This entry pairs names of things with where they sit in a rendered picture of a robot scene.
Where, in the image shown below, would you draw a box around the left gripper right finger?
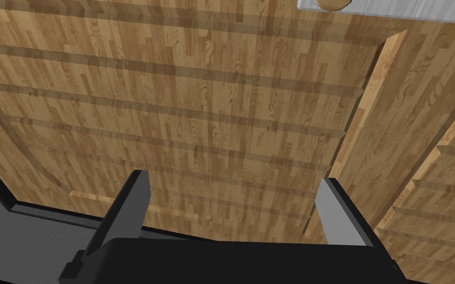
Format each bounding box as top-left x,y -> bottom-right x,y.
314,177 -> 375,247

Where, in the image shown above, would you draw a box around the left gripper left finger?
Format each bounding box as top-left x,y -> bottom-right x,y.
85,169 -> 152,255

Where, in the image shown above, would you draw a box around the narrow slatted wooden cupboard door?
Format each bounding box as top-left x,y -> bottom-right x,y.
373,84 -> 455,284

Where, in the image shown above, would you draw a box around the wooden cupboard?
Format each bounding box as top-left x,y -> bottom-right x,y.
0,0 -> 455,284

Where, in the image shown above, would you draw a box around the brown round object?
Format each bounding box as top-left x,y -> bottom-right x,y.
316,0 -> 353,13

